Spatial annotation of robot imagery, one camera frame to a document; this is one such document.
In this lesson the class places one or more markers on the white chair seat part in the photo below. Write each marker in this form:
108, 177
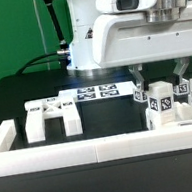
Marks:
180, 115

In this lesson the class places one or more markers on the white marker base sheet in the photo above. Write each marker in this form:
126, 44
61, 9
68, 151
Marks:
84, 94

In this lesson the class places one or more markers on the white chair back frame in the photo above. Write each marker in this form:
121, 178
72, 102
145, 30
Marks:
39, 111

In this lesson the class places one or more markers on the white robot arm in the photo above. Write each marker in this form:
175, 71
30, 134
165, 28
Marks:
83, 16

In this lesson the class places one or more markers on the white U-shaped boundary frame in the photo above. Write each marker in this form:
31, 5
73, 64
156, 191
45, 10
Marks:
85, 152

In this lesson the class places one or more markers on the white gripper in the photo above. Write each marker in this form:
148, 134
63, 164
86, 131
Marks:
127, 39

